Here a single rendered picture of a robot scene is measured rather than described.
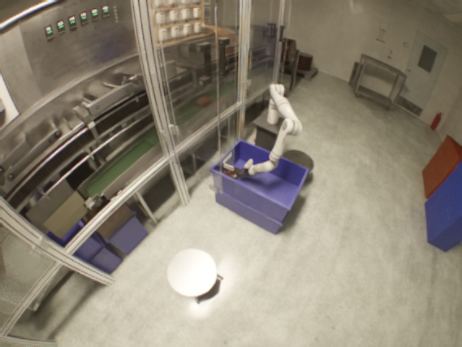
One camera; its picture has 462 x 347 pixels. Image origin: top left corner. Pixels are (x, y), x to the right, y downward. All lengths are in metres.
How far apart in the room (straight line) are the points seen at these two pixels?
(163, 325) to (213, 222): 0.90
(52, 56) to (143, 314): 1.75
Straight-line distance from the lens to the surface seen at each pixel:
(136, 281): 1.57
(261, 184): 1.52
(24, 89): 1.37
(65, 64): 1.39
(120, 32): 1.51
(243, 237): 1.52
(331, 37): 5.54
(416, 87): 5.81
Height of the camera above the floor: 1.41
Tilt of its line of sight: 49 degrees down
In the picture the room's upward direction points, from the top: 1 degrees clockwise
